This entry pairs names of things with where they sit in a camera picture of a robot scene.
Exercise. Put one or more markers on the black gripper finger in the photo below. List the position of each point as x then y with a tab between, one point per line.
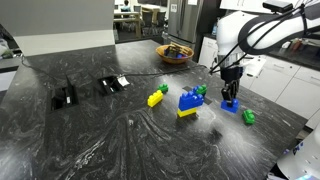
226	93
235	88

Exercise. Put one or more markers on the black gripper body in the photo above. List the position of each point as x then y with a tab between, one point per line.
231	75

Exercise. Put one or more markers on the small blue building block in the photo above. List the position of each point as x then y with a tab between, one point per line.
230	107

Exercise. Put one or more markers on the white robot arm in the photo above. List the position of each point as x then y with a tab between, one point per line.
242	33

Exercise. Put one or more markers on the green block on blue block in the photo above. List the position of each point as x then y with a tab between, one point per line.
201	89

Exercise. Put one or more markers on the green block at right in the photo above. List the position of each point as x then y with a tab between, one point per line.
248	116

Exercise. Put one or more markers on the blue block under green block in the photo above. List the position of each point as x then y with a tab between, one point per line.
194	89

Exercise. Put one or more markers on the large blue block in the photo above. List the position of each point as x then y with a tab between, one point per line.
190	100

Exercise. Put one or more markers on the yellow block under blue block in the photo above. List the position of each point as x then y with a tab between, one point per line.
186	112

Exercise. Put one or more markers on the small green block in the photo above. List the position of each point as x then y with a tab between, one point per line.
163	87

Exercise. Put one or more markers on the yellow building block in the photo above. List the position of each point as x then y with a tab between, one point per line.
155	98

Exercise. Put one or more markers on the blue blocks in bowl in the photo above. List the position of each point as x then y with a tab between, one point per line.
173	54

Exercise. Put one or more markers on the small wooden crate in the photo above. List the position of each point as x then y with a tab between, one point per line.
179	48

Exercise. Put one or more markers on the white kitchen cabinets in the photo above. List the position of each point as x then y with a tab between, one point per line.
273	80

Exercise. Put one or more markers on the wooden bowl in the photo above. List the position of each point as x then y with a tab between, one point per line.
160	52

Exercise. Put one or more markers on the stainless steel refrigerator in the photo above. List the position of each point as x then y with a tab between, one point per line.
190	18

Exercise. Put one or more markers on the white paper tag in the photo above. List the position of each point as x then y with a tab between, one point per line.
123	81

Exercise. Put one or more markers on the table power outlet box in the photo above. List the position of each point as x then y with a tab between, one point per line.
110	85

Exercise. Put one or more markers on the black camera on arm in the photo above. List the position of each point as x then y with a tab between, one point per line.
277	6

